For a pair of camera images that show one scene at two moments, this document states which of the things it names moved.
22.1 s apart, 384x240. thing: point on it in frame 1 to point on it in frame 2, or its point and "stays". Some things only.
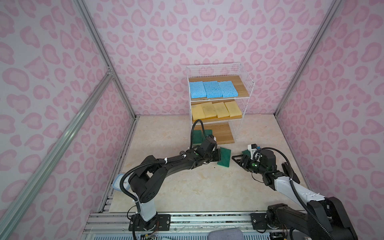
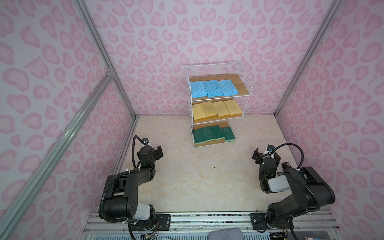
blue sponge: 212,89 stays
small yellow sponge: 197,112 stays
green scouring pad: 198,136 stays
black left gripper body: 215,155 to 156,154
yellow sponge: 208,109 stays
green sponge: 225,157 to 217,133
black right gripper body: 251,165 to 259,156
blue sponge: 228,89 stays
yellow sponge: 221,110 stays
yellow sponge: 233,109 stays
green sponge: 246,152 to 228,134
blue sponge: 197,90 stays
